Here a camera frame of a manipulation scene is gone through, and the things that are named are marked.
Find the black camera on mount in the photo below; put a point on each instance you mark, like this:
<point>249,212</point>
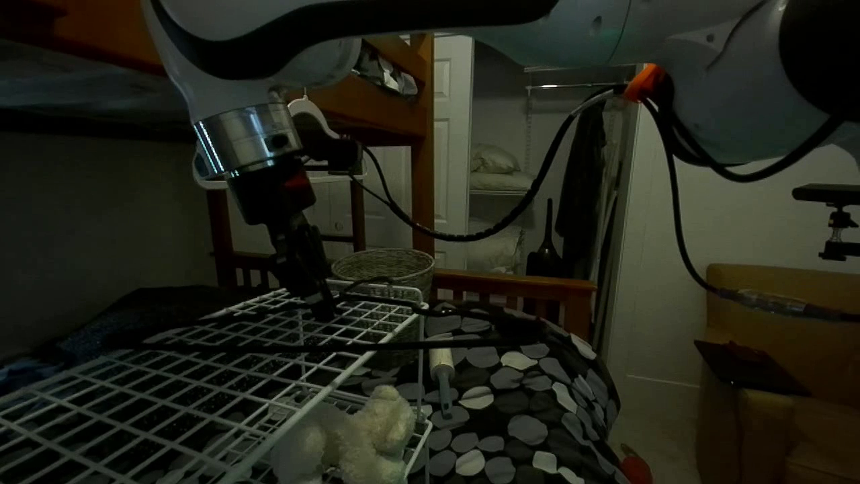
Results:
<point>839,199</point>

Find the cream plush teddy bear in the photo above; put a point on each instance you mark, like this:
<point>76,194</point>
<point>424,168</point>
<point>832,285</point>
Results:
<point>365,446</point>

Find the dark laptop on armchair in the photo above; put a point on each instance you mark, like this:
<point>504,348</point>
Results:
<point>742,366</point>

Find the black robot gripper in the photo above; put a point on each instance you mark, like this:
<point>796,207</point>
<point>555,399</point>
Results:
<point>275,198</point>

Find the black dustpan brush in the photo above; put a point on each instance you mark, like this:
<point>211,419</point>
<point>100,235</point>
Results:
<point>547,259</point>

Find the white roller bottle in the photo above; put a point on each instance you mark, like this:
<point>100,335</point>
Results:
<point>441,364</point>

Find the woven wicker basket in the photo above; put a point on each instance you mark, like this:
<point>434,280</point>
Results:
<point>398,265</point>

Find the black grey dotted bedspread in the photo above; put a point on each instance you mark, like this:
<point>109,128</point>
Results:
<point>531,401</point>

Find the wooden bunk bed frame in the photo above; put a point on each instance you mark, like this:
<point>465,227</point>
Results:
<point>394,108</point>

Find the yellow armchair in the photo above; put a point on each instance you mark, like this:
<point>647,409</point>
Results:
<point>752,436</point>

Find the white plastic clothes hanger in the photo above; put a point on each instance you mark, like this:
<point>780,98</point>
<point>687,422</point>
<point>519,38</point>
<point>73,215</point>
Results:
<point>313,124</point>

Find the white wire rack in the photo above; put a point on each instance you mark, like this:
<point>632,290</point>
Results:
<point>206,401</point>

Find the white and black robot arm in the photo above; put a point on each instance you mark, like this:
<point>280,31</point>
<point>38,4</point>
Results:
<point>737,78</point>

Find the white closet door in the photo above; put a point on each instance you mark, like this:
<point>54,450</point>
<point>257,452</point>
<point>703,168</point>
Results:
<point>453,102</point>

